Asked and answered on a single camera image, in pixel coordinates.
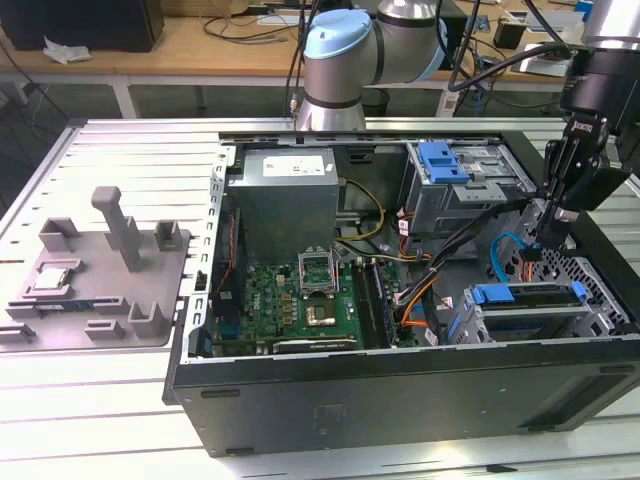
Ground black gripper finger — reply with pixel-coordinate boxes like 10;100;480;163
555;149;634;224
536;138;584;247

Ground orange red power wire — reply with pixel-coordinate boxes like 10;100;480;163
517;247;540;284

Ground blue data wire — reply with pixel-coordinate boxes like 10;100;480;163
489;231;544;287

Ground hard disk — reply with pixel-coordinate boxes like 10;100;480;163
446;281;587;345

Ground metal disk bay cage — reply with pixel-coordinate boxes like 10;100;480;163
442;197;629;346

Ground grey flat box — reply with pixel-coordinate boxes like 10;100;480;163
524;9;585;34

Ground metal optical drive cage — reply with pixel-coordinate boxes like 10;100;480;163
403;141;535;254

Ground small black box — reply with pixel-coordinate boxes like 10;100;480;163
493;17;526;50

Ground blue drive latch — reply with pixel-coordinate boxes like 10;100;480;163
418;142;475;185

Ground installed RAM stick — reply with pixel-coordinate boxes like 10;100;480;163
372;259;399;346

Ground black RAM slot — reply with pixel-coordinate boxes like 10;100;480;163
349;258;375;350
358;258;384;349

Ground black waste bin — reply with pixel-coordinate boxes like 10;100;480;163
362;88;390;119

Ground black PC case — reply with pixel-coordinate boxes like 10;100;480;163
160;128;640;459

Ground metal socket cover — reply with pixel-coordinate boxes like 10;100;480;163
297;247;335;294

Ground black graphics card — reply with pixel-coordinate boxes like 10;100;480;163
271;335;360;355

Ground silver power supply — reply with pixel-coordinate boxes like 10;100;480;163
227;147;342;264

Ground green motherboard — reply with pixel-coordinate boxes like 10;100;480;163
212;257;419;356

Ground white keyboard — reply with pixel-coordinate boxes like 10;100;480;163
256;13;314;27

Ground black case fan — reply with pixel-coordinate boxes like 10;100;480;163
212;205;247;321

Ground wooden desk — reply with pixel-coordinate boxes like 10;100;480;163
0;0;586;94

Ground grey parts rack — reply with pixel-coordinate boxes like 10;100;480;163
0;185;195;354

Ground spare RAM stick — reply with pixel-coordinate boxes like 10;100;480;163
33;298;95;312

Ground silver CPU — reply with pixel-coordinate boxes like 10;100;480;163
30;266;75;292

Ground crumpled white plastic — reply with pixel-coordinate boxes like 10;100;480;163
42;34;95;66

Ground large black box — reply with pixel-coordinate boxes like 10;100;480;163
0;0;166;54

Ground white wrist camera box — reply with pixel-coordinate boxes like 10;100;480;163
522;47;574;76

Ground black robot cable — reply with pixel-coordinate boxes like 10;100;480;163
447;42;576;94

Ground black wire bundle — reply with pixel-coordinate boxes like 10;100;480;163
397;197;532;347

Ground yellow wires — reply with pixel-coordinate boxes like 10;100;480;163
333;178;387;247

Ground orange board wires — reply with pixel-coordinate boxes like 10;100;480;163
397;277;436;331

